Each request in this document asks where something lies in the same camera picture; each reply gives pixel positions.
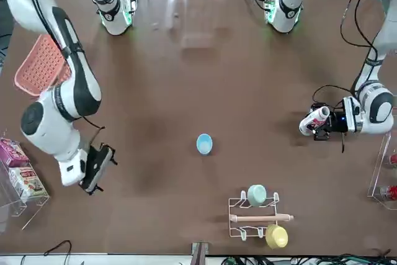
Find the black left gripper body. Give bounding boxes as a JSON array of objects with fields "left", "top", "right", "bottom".
[{"left": 328, "top": 109, "right": 350, "bottom": 134}]

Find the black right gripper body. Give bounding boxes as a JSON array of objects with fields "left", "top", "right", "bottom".
[{"left": 79, "top": 145, "right": 114, "bottom": 192}]

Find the white juice bottle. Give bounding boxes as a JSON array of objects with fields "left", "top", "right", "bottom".
[{"left": 298, "top": 106, "right": 331, "bottom": 137}]

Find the blue ceramic cup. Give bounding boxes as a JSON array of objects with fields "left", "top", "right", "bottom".
[{"left": 196, "top": 133, "right": 214, "bottom": 156}]

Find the clear acrylic bottle shelf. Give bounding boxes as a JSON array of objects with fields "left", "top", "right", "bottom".
[{"left": 367, "top": 131, "right": 397, "bottom": 210}]

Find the pale green cup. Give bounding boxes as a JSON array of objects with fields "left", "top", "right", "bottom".
[{"left": 247, "top": 184, "right": 268, "bottom": 208}]

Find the yellow cup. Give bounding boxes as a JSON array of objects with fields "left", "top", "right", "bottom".
[{"left": 265, "top": 223, "right": 289, "bottom": 250}]

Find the beige snack packet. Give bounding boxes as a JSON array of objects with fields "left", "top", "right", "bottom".
[{"left": 7, "top": 165, "right": 50, "bottom": 202}]

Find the clear acrylic snack stand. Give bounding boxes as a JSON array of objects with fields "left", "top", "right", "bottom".
[{"left": 0, "top": 136, "right": 51, "bottom": 231}]

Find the purple snack packet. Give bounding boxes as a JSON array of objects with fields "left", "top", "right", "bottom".
[{"left": 0, "top": 137, "right": 31, "bottom": 168}]

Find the pink plastic basket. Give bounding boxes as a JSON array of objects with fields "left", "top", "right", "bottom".
[{"left": 13, "top": 34, "right": 74, "bottom": 97}]

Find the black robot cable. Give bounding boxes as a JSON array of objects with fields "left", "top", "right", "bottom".
[
  {"left": 311, "top": 0, "right": 384, "bottom": 154},
  {"left": 20, "top": 0, "right": 106, "bottom": 146}
]

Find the thin black cable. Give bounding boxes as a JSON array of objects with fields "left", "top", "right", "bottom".
[{"left": 43, "top": 240, "right": 73, "bottom": 265}]

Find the white wire cup rack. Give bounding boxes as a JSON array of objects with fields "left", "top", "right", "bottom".
[{"left": 228, "top": 191, "right": 295, "bottom": 241}]

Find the aluminium frame post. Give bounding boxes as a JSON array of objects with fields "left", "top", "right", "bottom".
[{"left": 190, "top": 241, "right": 209, "bottom": 265}]

